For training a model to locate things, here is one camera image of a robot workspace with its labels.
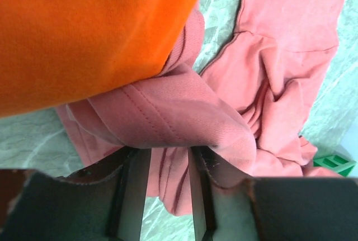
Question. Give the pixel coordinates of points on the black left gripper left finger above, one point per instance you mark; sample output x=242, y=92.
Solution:
x=103, y=169

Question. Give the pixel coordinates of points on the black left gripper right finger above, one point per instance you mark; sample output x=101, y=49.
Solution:
x=220, y=171

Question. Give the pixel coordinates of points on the dusty pink t shirt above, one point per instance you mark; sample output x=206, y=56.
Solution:
x=248, y=104

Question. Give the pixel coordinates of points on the green plastic tray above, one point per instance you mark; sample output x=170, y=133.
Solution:
x=337, y=163

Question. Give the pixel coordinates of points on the folded orange t shirt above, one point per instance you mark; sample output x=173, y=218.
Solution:
x=60, y=51

